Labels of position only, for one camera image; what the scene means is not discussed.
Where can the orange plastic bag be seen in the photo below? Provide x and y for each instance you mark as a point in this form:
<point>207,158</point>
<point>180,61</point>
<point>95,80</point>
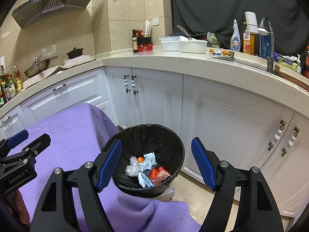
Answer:
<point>157,175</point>

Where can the blue dish glove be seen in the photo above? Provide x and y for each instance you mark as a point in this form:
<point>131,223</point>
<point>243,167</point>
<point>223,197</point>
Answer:
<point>265,47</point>

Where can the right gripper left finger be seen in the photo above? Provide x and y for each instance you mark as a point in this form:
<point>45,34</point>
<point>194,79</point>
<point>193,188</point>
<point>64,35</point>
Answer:
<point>70,193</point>

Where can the spice rack with bottles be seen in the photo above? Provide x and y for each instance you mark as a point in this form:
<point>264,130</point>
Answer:
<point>7,86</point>

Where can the steel wok pan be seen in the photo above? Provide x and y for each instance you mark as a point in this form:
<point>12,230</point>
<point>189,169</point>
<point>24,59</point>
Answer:
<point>37,67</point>

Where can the orange dish soap bottle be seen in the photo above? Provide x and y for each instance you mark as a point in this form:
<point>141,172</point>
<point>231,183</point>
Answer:
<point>248,42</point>

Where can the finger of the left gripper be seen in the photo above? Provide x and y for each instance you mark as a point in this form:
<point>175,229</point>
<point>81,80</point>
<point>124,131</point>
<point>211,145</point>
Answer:
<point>36,147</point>
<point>17,139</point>

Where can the dark sauce bottle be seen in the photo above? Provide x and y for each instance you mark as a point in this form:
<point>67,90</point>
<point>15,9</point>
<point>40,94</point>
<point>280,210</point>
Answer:
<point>134,41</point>

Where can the white tub with spoon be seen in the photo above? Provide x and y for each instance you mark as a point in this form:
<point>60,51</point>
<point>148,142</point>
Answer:
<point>191,45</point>

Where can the orange printed zip bag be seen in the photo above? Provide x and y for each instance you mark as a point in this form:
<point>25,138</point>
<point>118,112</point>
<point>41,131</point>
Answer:
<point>140,159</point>

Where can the white spray bottle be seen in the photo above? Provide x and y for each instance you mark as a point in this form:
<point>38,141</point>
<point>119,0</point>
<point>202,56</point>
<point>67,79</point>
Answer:
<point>235,43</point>

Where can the black backdrop cloth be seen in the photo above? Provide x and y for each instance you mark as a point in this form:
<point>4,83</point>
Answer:
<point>289,19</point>

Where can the white camel milk sachet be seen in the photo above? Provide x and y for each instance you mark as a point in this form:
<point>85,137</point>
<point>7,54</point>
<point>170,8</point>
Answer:
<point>149,163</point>

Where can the red black box holder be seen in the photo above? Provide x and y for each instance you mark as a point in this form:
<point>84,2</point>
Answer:
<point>144,40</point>

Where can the range hood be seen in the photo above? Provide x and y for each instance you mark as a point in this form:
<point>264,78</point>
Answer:
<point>33,11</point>

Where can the clear plastic bag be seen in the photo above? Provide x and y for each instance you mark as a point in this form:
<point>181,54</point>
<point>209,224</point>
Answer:
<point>133,168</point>

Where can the person's left hand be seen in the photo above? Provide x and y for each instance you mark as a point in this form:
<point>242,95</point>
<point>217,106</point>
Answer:
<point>21,208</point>

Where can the wall socket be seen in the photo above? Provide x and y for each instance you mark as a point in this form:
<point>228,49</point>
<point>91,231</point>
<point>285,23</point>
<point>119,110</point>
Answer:
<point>155,21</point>

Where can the cooking oil bottle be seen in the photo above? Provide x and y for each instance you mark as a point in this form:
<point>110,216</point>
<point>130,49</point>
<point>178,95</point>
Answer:
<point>17,78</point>

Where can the black lined trash bin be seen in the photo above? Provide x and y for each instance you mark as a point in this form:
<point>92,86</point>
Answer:
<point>143,139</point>

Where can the white water filter faucet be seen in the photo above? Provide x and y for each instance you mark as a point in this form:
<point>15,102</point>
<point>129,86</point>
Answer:
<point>264,29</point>

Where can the light blue comb strip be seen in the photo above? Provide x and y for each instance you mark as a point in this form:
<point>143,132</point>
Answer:
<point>144,181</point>

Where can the black clay pot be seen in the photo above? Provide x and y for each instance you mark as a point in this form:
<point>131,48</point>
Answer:
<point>75,52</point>

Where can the white plastic container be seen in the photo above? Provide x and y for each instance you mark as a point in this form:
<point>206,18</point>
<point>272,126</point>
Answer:
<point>170,43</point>

